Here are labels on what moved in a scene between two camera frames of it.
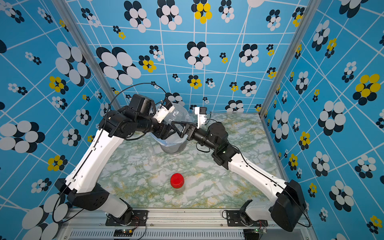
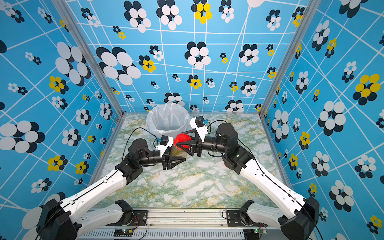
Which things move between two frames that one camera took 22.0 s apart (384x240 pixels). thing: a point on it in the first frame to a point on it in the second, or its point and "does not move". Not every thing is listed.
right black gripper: x=191 y=129 to x=196 y=147
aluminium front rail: x=175 y=224 does not move
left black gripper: x=165 y=130 to x=168 y=161
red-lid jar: x=177 y=181 to x=178 y=151
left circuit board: x=123 y=232 does not move
